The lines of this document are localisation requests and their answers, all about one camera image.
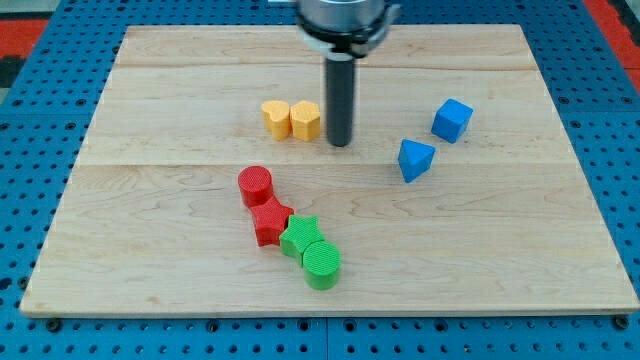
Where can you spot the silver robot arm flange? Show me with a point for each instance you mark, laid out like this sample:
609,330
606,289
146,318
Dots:
343,30

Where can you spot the yellow hexagon block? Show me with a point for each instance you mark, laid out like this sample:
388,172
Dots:
305,120

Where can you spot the blue cube block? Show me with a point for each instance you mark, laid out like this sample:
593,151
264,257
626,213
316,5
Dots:
451,120

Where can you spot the green star block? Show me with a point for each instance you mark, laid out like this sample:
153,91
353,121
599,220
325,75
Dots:
300,233

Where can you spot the red star block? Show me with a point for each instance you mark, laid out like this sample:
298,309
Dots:
270,220

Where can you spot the red cylinder block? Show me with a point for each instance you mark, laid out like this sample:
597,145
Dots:
255,185

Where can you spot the green cylinder block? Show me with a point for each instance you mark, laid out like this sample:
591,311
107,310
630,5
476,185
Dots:
321,264

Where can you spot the yellow heart block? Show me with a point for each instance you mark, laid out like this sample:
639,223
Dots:
276,116

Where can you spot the blue triangle block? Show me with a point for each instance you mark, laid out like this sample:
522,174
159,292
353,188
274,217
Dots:
414,159

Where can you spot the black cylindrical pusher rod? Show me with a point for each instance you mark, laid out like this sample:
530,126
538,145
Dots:
339,101

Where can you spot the light wooden board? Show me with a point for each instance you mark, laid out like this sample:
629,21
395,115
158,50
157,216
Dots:
152,223

